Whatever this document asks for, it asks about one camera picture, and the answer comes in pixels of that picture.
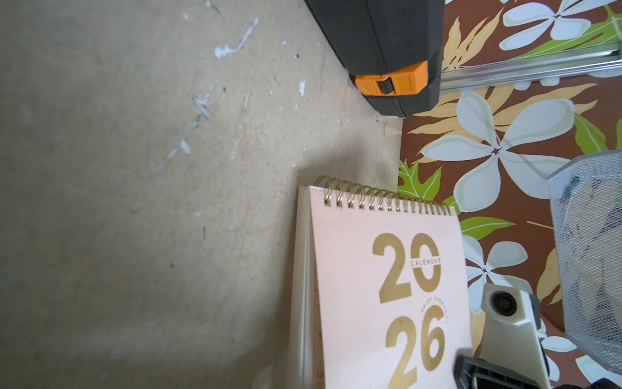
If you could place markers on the aluminium frame rail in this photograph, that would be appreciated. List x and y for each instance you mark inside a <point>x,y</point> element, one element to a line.
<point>575,62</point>

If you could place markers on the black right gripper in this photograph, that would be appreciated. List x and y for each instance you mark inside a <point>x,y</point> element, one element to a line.
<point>475,373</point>

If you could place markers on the pink 2026 desk calendar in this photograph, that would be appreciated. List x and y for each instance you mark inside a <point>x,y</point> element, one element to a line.
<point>379,294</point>

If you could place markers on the white mesh basket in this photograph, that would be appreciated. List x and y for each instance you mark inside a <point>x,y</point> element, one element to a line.
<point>585,198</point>

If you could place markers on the black tool case orange latch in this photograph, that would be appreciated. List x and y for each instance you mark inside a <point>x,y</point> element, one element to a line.
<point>392,50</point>

